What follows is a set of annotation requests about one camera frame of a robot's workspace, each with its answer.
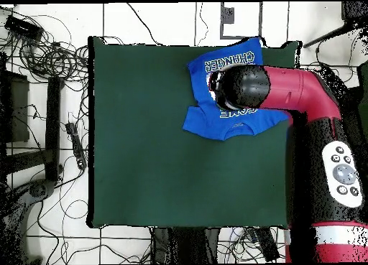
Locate grey floor frame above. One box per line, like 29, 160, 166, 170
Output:
220, 1, 263, 40

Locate tangled black cables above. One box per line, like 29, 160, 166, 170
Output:
0, 6, 90, 90

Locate black power strip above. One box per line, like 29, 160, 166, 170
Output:
65, 122, 88, 170

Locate dark green table cloth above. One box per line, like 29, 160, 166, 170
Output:
356, 62, 368, 128
87, 36, 301, 229

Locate black rectangular device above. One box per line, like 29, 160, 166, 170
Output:
247, 227, 280, 262

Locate black power brick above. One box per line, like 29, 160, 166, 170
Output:
4, 14, 44, 42

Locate black box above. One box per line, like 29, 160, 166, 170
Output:
0, 70, 30, 144

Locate black rod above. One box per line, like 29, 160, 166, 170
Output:
303, 23, 354, 49

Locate grey stand foot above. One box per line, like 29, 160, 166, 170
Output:
5, 178, 57, 264

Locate black stand bar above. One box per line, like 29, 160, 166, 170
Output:
44, 76, 62, 182

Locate blue laundry item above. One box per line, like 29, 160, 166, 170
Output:
182, 37, 291, 141

